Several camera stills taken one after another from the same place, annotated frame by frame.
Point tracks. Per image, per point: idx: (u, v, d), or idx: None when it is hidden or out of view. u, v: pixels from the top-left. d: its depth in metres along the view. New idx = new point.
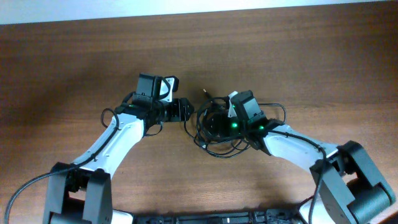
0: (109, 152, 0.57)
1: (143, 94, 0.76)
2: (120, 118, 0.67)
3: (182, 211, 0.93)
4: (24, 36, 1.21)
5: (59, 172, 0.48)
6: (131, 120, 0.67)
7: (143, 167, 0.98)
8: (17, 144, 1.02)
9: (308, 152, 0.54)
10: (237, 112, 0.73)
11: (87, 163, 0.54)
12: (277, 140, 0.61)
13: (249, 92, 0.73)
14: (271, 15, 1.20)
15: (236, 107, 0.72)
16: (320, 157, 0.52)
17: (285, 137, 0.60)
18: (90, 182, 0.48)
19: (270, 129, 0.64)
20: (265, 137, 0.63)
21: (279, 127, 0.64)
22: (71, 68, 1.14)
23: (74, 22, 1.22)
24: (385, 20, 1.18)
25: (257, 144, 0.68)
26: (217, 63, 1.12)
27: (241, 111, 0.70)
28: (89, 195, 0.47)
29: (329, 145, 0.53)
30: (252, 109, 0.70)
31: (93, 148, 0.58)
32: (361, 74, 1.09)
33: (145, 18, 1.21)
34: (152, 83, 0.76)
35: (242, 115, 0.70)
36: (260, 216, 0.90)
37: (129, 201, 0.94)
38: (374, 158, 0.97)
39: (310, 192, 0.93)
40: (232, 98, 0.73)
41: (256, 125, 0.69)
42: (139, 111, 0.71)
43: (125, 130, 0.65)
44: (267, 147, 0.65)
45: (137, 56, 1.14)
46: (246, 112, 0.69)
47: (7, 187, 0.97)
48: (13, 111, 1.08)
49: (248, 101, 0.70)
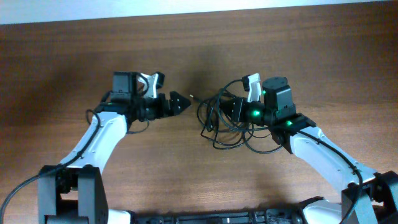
0: (96, 149, 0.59)
1: (121, 91, 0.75)
2: (102, 116, 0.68)
3: (183, 211, 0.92)
4: (25, 35, 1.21)
5: (46, 173, 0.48)
6: (111, 116, 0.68)
7: (143, 167, 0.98)
8: (17, 144, 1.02)
9: (341, 169, 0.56)
10: (267, 98, 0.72)
11: (74, 162, 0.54)
12: (307, 144, 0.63)
13: (285, 80, 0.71)
14: (270, 15, 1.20)
15: (268, 94, 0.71)
16: (354, 178, 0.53)
17: (316, 142, 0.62)
18: (79, 178, 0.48)
19: (300, 129, 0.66)
20: (293, 135, 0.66)
21: (310, 128, 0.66)
22: (71, 67, 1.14)
23: (74, 22, 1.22)
24: (385, 20, 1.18)
25: (281, 139, 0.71)
26: (217, 63, 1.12)
27: (272, 99, 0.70)
28: (81, 192, 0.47)
29: (365, 170, 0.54)
30: (285, 100, 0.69)
31: (78, 147, 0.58)
32: (361, 75, 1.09)
33: (146, 18, 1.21)
34: (127, 79, 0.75)
35: (270, 103, 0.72)
36: (259, 216, 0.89)
37: (129, 201, 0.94)
38: (374, 159, 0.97)
39: (310, 192, 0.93)
40: (265, 81, 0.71)
41: (285, 119, 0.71)
42: (119, 106, 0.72)
43: (108, 126, 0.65)
44: (291, 144, 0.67)
45: (137, 56, 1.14)
46: (278, 102, 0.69)
47: (7, 187, 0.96)
48: (13, 111, 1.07)
49: (283, 91, 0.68)
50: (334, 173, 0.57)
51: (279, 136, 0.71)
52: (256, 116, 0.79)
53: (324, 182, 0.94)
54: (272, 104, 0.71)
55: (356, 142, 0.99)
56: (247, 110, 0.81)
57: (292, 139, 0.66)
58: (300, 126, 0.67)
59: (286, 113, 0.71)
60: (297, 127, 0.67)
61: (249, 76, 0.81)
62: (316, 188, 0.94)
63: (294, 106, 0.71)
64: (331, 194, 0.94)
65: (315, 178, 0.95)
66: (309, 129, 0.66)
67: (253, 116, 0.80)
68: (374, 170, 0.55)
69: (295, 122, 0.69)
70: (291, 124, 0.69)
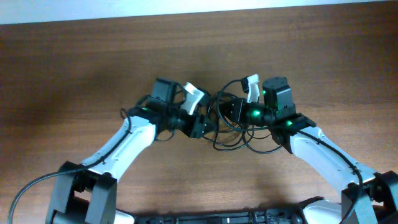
0: (119, 157, 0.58)
1: (158, 99, 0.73)
2: (134, 121, 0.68)
3: (182, 211, 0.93)
4: (24, 35, 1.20)
5: (66, 172, 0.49)
6: (143, 124, 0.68)
7: (143, 167, 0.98)
8: (17, 144, 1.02)
9: (341, 169, 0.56)
10: (267, 98, 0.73)
11: (96, 165, 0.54)
12: (308, 144, 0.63)
13: (285, 80, 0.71)
14: (271, 15, 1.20)
15: (267, 93, 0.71)
16: (354, 178, 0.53)
17: (316, 143, 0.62)
18: (96, 184, 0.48)
19: (300, 129, 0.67)
20: (293, 135, 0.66)
21: (309, 128, 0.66)
22: (71, 67, 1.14)
23: (73, 22, 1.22)
24: (385, 19, 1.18)
25: (280, 139, 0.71)
26: (217, 63, 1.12)
27: (272, 99, 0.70)
28: (93, 198, 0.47)
29: (365, 170, 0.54)
30: (285, 100, 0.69)
31: (103, 150, 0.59)
32: (360, 75, 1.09)
33: (145, 18, 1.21)
34: (167, 88, 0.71)
35: (270, 103, 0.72)
36: (260, 216, 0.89)
37: (129, 201, 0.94)
38: (374, 159, 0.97)
39: (310, 192, 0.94)
40: (266, 81, 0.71)
41: (285, 119, 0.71)
42: (152, 116, 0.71)
43: (136, 134, 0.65)
44: (291, 144, 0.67)
45: (137, 57, 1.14)
46: (278, 102, 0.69)
47: (7, 187, 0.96)
48: (13, 111, 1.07)
49: (283, 91, 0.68)
50: (333, 173, 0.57)
51: (278, 136, 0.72)
52: (256, 116, 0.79)
53: (324, 182, 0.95)
54: (273, 104, 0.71)
55: (356, 142, 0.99)
56: (247, 111, 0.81)
57: (291, 139, 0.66)
58: (300, 126, 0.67)
59: (287, 114, 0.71)
60: (298, 127, 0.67)
61: (249, 78, 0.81)
62: (316, 188, 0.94)
63: (294, 107, 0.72)
64: (331, 194, 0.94)
65: (315, 178, 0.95)
66: (309, 129, 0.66)
67: (253, 116, 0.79)
68: (374, 170, 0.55)
69: (295, 122, 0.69)
70: (291, 123, 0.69)
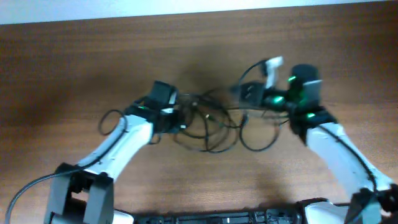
0: (114, 157, 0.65)
1: (155, 99, 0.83)
2: (130, 120, 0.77)
3: (182, 211, 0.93)
4: (25, 35, 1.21)
5: (63, 173, 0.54)
6: (140, 122, 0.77)
7: (143, 167, 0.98)
8: (18, 143, 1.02)
9: (357, 172, 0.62)
10: (291, 85, 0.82)
11: (92, 165, 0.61)
12: (326, 140, 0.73)
13: (317, 73, 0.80)
14: (271, 15, 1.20)
15: (292, 81, 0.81)
16: (369, 184, 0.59)
17: (335, 141, 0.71)
18: (94, 185, 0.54)
19: (321, 123, 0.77)
20: (312, 129, 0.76)
21: (331, 125, 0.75)
22: (72, 67, 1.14)
23: (74, 21, 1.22)
24: (385, 20, 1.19)
25: (298, 130, 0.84)
26: (217, 63, 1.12)
27: (298, 85, 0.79)
28: (91, 198, 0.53)
29: (383, 179, 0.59)
30: (313, 90, 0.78)
31: (97, 152, 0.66)
32: (361, 75, 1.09)
33: (146, 18, 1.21)
34: (166, 89, 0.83)
35: (295, 89, 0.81)
36: (260, 216, 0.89)
37: (129, 201, 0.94)
38: (375, 159, 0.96)
39: (310, 192, 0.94)
40: (300, 70, 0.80)
41: (303, 110, 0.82)
42: (149, 113, 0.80)
43: (132, 133, 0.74)
44: (309, 137, 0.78)
45: (137, 56, 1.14)
46: (306, 89, 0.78)
47: (7, 187, 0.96)
48: (13, 111, 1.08)
49: (313, 82, 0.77)
50: (349, 177, 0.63)
51: (297, 127, 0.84)
52: (277, 103, 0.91)
53: (324, 182, 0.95)
54: (298, 94, 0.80)
55: (356, 142, 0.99)
56: (269, 96, 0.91)
57: (310, 132, 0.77)
58: (324, 120, 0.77)
59: (311, 104, 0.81)
60: (316, 121, 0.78)
61: (271, 60, 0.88)
62: (316, 188, 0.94)
63: (319, 98, 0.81)
64: (331, 194, 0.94)
65: (316, 178, 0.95)
66: (331, 126, 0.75)
67: (272, 102, 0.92)
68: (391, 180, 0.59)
69: (318, 114, 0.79)
70: (313, 116, 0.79)
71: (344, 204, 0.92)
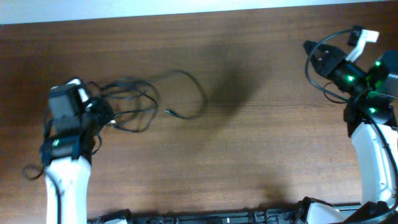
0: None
1: (65, 116, 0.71)
2: (53, 174, 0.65)
3: (182, 211, 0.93)
4: (25, 36, 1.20)
5: None
6: (63, 168, 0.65)
7: (143, 167, 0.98)
8: (17, 144, 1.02)
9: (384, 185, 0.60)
10: (379, 70, 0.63)
11: None
12: (372, 141, 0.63)
13: None
14: (271, 15, 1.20)
15: (382, 66, 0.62)
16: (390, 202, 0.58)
17: (381, 145, 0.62)
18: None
19: (379, 121, 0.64)
20: (370, 125, 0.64)
21: (386, 128, 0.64)
22: (72, 68, 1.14)
23: (73, 22, 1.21)
24: (385, 20, 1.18)
25: (351, 118, 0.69)
26: (217, 63, 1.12)
27: (382, 74, 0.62)
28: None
29: None
30: (396, 87, 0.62)
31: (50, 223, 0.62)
32: None
33: (146, 18, 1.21)
34: (66, 102, 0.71)
35: (376, 76, 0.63)
36: (259, 216, 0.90)
37: (129, 201, 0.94)
38: None
39: (310, 192, 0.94)
40: (397, 56, 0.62)
41: (367, 101, 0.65)
42: (69, 145, 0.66)
43: (67, 190, 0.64)
44: (356, 128, 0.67)
45: (137, 57, 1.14)
46: (388, 84, 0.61)
47: (8, 187, 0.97)
48: (13, 111, 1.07)
49: None
50: (375, 185, 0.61)
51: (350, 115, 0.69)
52: (347, 83, 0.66)
53: (324, 182, 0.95)
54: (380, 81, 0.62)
55: None
56: (340, 69, 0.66)
57: (362, 126, 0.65)
58: (384, 119, 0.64)
59: (382, 101, 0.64)
60: (377, 117, 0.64)
61: (364, 30, 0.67)
62: (316, 188, 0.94)
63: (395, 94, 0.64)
64: (331, 194, 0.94)
65: (316, 178, 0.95)
66: (383, 127, 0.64)
67: (343, 79, 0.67)
68: None
69: (379, 110, 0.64)
70: (375, 111, 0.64)
71: (344, 204, 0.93)
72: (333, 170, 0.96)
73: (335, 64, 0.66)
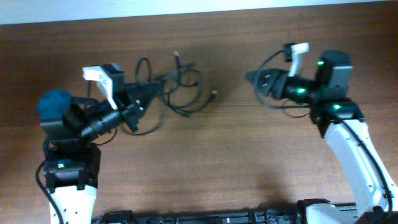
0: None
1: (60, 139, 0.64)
2: (59, 204, 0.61)
3: (182, 211, 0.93)
4: (25, 36, 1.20)
5: None
6: (67, 197, 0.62)
7: (143, 167, 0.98)
8: (17, 144, 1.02)
9: (372, 185, 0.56)
10: (320, 71, 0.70)
11: None
12: (348, 141, 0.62)
13: (347, 56, 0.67)
14: (270, 15, 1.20)
15: (324, 65, 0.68)
16: (383, 201, 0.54)
17: (357, 144, 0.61)
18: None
19: (345, 117, 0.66)
20: (338, 125, 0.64)
21: (354, 123, 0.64)
22: (71, 68, 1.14)
23: (74, 22, 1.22)
24: (384, 21, 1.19)
25: (319, 120, 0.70)
26: (217, 63, 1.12)
27: (327, 71, 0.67)
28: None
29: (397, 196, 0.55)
30: (339, 77, 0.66)
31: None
32: (360, 76, 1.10)
33: (145, 18, 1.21)
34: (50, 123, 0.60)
35: (323, 76, 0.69)
36: (259, 216, 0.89)
37: (129, 201, 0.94)
38: None
39: (310, 192, 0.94)
40: (326, 53, 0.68)
41: (329, 102, 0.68)
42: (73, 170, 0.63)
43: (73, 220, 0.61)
44: (328, 131, 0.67)
45: (137, 57, 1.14)
46: (332, 77, 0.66)
47: (8, 187, 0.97)
48: (13, 111, 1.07)
49: (342, 67, 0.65)
50: (362, 186, 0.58)
51: (318, 117, 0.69)
52: (300, 93, 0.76)
53: (324, 182, 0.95)
54: (325, 79, 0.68)
55: None
56: (290, 85, 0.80)
57: (332, 127, 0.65)
58: (349, 114, 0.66)
59: (335, 95, 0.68)
60: (341, 115, 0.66)
61: (293, 45, 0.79)
62: (316, 189, 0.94)
63: (346, 88, 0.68)
64: (331, 194, 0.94)
65: (315, 178, 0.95)
66: (352, 124, 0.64)
67: (295, 92, 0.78)
68: None
69: (342, 106, 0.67)
70: (339, 108, 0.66)
71: (344, 204, 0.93)
72: (333, 170, 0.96)
73: (282, 86, 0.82)
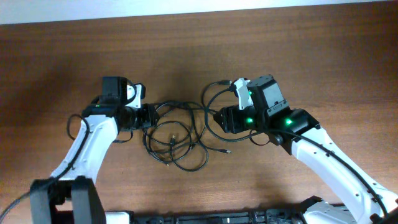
0: (87, 157, 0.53)
1: (111, 95, 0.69)
2: (89, 119, 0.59)
3: (183, 211, 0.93)
4: (24, 36, 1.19)
5: (41, 186, 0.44)
6: (98, 118, 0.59)
7: (143, 167, 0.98)
8: (17, 144, 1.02)
9: (358, 193, 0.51)
10: (254, 100, 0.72)
11: (67, 174, 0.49)
12: (316, 155, 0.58)
13: (269, 77, 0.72)
14: (270, 15, 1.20)
15: (254, 94, 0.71)
16: (377, 207, 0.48)
17: (326, 155, 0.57)
18: (73, 190, 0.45)
19: (301, 128, 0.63)
20: (298, 140, 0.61)
21: (313, 132, 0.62)
22: (72, 68, 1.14)
23: (73, 22, 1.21)
24: (384, 20, 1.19)
25: (280, 140, 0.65)
26: (217, 63, 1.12)
27: (259, 99, 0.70)
28: (76, 202, 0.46)
29: (384, 195, 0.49)
30: (273, 96, 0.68)
31: (68, 156, 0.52)
32: (360, 75, 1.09)
33: (145, 18, 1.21)
34: (117, 81, 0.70)
35: (258, 103, 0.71)
36: (260, 216, 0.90)
37: (129, 201, 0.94)
38: (374, 158, 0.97)
39: (310, 191, 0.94)
40: (251, 83, 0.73)
41: (282, 119, 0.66)
42: (107, 107, 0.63)
43: (97, 132, 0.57)
44: (292, 149, 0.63)
45: (137, 57, 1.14)
46: (266, 100, 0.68)
47: (9, 187, 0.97)
48: (13, 112, 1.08)
49: (268, 87, 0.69)
50: (349, 196, 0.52)
51: (277, 137, 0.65)
52: (251, 124, 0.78)
53: (324, 182, 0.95)
54: (263, 102, 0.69)
55: (356, 142, 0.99)
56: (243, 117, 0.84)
57: (295, 145, 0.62)
58: (304, 123, 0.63)
59: (281, 113, 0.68)
60: (296, 129, 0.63)
61: (235, 83, 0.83)
62: (316, 189, 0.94)
63: (286, 103, 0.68)
64: (330, 194, 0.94)
65: (316, 178, 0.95)
66: (314, 135, 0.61)
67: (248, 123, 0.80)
68: (392, 193, 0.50)
69: (293, 119, 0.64)
70: (291, 123, 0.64)
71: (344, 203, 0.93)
72: None
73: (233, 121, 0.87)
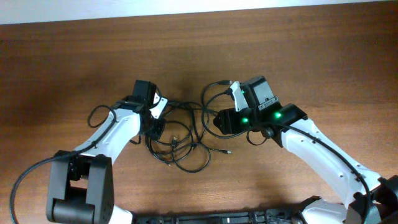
0: (109, 140, 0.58)
1: (139, 97, 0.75)
2: (117, 112, 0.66)
3: (182, 211, 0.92)
4: (26, 35, 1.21)
5: (62, 157, 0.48)
6: (124, 112, 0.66)
7: (143, 167, 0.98)
8: (17, 144, 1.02)
9: (343, 175, 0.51)
10: (247, 99, 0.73)
11: (89, 150, 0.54)
12: (303, 142, 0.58)
13: (259, 76, 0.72)
14: (270, 15, 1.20)
15: (247, 93, 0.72)
16: (360, 186, 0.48)
17: (312, 141, 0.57)
18: (91, 166, 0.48)
19: (291, 121, 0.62)
20: (286, 130, 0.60)
21: (301, 122, 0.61)
22: (72, 67, 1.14)
23: (74, 22, 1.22)
24: (384, 20, 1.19)
25: (270, 132, 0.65)
26: (217, 63, 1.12)
27: (252, 97, 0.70)
28: (91, 178, 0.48)
29: (370, 175, 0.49)
30: (264, 94, 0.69)
31: (93, 137, 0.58)
32: (360, 75, 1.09)
33: (146, 18, 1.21)
34: (147, 85, 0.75)
35: (250, 102, 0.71)
36: (260, 216, 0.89)
37: (129, 201, 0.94)
38: (375, 158, 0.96)
39: (310, 192, 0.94)
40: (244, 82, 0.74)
41: (272, 113, 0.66)
42: (135, 105, 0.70)
43: (123, 122, 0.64)
44: (282, 139, 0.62)
45: (137, 56, 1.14)
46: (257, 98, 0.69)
47: (7, 186, 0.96)
48: (13, 111, 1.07)
49: (259, 85, 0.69)
50: (335, 178, 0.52)
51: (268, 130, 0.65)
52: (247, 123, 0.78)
53: (324, 182, 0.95)
54: (255, 100, 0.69)
55: (356, 142, 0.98)
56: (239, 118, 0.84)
57: (283, 135, 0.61)
58: (292, 116, 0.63)
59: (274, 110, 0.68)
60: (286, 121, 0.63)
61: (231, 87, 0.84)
62: (316, 189, 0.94)
63: (277, 99, 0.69)
64: (331, 195, 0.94)
65: (315, 178, 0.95)
66: (301, 124, 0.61)
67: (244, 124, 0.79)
68: (376, 172, 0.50)
69: (283, 112, 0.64)
70: (280, 116, 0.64)
71: None
72: None
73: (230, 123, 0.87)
